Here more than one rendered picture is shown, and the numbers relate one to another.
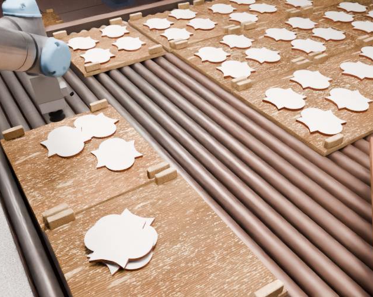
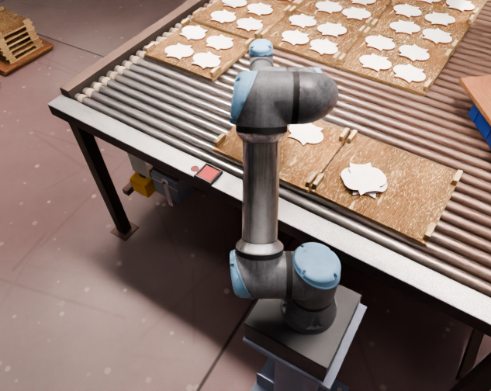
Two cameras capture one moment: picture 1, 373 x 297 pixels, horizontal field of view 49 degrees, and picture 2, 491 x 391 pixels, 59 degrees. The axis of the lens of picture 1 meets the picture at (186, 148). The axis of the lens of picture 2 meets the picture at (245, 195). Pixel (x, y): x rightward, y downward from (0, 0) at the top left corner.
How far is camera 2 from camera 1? 1.03 m
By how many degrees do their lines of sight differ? 21
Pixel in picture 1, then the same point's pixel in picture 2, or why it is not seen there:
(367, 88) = (417, 40)
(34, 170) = not seen: hidden behind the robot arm
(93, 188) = (313, 158)
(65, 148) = not seen: hidden behind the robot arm
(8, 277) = (314, 222)
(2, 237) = (285, 205)
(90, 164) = (295, 144)
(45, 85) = not seen: hidden behind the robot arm
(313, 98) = (391, 57)
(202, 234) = (399, 162)
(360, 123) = (430, 68)
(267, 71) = (345, 43)
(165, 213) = (370, 157)
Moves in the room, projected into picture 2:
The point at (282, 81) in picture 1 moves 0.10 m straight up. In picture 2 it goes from (361, 49) to (365, 29)
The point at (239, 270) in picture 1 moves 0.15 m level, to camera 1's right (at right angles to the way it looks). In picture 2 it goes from (433, 173) to (466, 159)
